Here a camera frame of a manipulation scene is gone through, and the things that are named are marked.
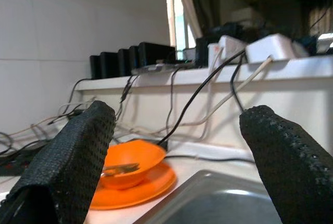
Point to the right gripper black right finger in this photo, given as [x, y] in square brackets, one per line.
[294, 172]

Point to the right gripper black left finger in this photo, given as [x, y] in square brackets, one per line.
[70, 161]

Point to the long black power strip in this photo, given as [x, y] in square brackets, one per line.
[15, 165]

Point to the orange bowl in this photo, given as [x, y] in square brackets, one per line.
[135, 153]

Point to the stainless steel sink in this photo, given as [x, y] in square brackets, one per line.
[213, 203]

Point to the orange plate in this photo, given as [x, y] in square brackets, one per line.
[156, 190]

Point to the black rectangular box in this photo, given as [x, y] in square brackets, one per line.
[123, 63]
[109, 65]
[156, 53]
[134, 57]
[95, 66]

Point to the flat grey device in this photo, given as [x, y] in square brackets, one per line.
[156, 68]

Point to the large white power adapter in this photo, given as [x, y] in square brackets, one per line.
[270, 47]

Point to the white box red print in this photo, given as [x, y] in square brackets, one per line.
[214, 55]

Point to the window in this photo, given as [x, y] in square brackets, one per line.
[179, 16]

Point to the dark curtain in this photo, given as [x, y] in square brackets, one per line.
[203, 0]

